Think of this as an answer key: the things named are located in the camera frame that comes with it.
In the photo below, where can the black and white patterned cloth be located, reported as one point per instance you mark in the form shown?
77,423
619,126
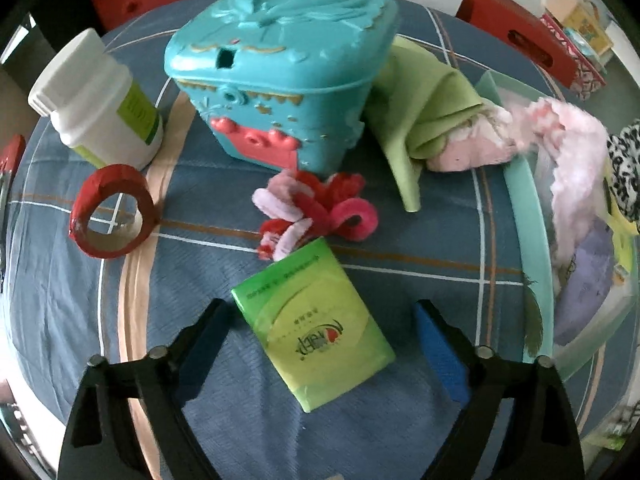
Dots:
625,165

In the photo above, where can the red toy guitar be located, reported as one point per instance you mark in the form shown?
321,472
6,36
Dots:
10,165

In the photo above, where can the red patterned tin box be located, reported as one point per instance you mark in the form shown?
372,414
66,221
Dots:
585,77

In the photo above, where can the teal plastic treasure chest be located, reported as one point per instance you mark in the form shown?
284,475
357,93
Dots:
280,60

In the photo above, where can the white medicine bottle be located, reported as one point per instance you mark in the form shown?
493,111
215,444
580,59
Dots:
100,110

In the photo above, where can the clear bin with teal rim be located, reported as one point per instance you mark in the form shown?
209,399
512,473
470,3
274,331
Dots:
527,220

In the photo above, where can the wet wipes pack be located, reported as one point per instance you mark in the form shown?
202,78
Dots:
579,40

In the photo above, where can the blue plaid bed sheet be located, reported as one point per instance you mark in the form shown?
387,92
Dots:
200,270

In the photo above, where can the red tape roll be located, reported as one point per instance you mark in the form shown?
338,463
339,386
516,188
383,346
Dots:
80,220

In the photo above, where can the beige carry box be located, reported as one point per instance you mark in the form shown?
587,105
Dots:
590,20

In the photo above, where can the purple cloth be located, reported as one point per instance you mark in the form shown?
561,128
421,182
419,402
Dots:
585,285

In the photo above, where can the pink fluffy cloth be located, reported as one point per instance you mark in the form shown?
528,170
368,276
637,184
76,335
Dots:
570,160

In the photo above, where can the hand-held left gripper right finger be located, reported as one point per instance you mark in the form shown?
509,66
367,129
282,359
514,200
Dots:
442,357

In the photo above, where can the red cardboard box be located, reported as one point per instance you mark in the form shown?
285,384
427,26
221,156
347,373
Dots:
505,20

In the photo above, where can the red and pink pipe cleaner flower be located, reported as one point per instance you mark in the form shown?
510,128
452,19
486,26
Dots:
310,205

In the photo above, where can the green tissue pack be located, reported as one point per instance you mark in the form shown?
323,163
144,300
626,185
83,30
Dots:
310,330

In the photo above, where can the light green cloth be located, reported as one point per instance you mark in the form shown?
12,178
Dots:
425,105

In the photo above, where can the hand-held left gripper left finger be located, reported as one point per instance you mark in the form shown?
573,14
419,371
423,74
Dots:
192,372

